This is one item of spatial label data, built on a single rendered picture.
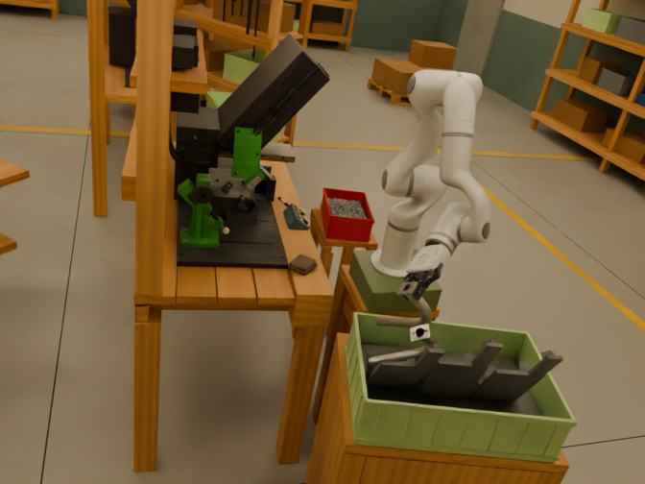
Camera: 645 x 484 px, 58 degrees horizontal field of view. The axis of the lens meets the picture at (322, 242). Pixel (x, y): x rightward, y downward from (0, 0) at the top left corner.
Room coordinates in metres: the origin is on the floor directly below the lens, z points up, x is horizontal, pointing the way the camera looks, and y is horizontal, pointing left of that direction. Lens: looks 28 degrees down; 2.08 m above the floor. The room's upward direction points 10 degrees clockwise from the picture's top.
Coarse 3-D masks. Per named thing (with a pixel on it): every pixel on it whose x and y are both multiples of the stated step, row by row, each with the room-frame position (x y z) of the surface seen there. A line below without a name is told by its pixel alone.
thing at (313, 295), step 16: (288, 176) 2.81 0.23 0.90; (288, 192) 2.61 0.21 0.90; (288, 240) 2.13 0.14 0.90; (304, 240) 2.16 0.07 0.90; (288, 256) 2.00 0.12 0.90; (288, 272) 1.93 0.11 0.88; (320, 272) 1.93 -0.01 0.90; (304, 288) 1.80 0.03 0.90; (320, 288) 1.82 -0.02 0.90; (304, 304) 1.76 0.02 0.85; (320, 304) 1.78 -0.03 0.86; (304, 320) 1.77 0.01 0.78; (320, 320) 1.78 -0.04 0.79
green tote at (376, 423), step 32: (352, 352) 1.50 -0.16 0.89; (512, 352) 1.68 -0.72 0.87; (352, 384) 1.40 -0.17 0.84; (544, 384) 1.47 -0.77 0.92; (352, 416) 1.30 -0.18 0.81; (384, 416) 1.22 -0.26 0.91; (416, 416) 1.23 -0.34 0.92; (448, 416) 1.24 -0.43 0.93; (480, 416) 1.25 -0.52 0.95; (512, 416) 1.26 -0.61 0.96; (544, 416) 1.41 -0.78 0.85; (416, 448) 1.24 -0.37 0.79; (448, 448) 1.24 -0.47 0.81; (480, 448) 1.26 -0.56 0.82; (512, 448) 1.27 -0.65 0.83; (544, 448) 1.28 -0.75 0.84
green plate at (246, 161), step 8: (240, 128) 2.34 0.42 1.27; (248, 128) 2.35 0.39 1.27; (240, 136) 2.33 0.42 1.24; (248, 136) 2.34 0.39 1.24; (256, 136) 2.35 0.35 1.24; (240, 144) 2.32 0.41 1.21; (248, 144) 2.33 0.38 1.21; (256, 144) 2.34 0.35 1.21; (240, 152) 2.32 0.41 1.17; (248, 152) 2.33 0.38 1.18; (256, 152) 2.34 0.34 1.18; (232, 160) 2.30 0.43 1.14; (240, 160) 2.31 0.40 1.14; (248, 160) 2.32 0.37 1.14; (256, 160) 2.33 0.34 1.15; (232, 168) 2.29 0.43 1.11; (240, 168) 2.30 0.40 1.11; (248, 168) 2.31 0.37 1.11; (256, 168) 2.32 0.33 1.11; (232, 176) 2.28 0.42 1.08; (240, 176) 2.29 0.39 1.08; (248, 176) 2.30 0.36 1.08
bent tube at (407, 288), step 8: (400, 288) 1.36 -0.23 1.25; (408, 288) 1.35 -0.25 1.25; (408, 296) 1.33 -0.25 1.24; (416, 304) 1.33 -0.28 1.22; (424, 304) 1.33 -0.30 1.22; (424, 312) 1.33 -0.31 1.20; (376, 320) 1.47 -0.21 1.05; (384, 320) 1.46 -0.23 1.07; (392, 320) 1.44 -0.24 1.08; (400, 320) 1.42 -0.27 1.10; (408, 320) 1.40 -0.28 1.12; (416, 320) 1.38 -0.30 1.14; (424, 320) 1.34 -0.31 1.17
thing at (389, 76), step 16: (416, 48) 9.00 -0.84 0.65; (432, 48) 8.87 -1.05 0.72; (448, 48) 8.99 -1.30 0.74; (384, 64) 8.58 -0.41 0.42; (400, 64) 8.69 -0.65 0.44; (416, 64) 8.94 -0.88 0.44; (432, 64) 8.90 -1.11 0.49; (448, 64) 9.02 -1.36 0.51; (384, 80) 8.48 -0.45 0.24; (400, 80) 8.17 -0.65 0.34; (384, 96) 8.48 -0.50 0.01; (400, 96) 8.19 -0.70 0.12
